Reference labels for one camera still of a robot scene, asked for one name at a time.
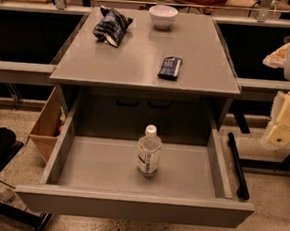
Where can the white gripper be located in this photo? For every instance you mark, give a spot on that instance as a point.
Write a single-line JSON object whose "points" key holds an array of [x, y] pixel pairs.
{"points": [[280, 109]]}

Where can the black lower drawer handle right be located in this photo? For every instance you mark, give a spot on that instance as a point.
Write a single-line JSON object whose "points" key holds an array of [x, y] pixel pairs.
{"points": [[160, 104]]}

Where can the clear plastic water bottle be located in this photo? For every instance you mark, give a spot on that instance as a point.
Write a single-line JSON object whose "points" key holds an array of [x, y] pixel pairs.
{"points": [[149, 150]]}

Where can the open grey top drawer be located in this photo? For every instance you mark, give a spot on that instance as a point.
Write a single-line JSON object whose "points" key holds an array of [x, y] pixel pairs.
{"points": [[99, 177]]}

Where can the grey cabinet counter unit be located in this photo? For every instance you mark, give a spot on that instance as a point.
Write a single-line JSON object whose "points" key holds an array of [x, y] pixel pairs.
{"points": [[199, 97]]}

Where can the brown cardboard box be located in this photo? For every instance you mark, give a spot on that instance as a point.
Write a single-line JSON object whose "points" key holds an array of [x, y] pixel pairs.
{"points": [[49, 124]]}

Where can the dark blue chip bag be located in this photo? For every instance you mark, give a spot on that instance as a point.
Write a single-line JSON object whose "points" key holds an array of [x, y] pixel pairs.
{"points": [[112, 27]]}

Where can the white ceramic bowl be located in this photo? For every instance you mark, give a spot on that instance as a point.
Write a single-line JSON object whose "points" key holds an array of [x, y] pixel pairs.
{"points": [[163, 16]]}

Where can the black lower drawer handle left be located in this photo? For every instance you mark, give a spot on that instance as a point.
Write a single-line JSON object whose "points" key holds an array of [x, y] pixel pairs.
{"points": [[127, 102]]}

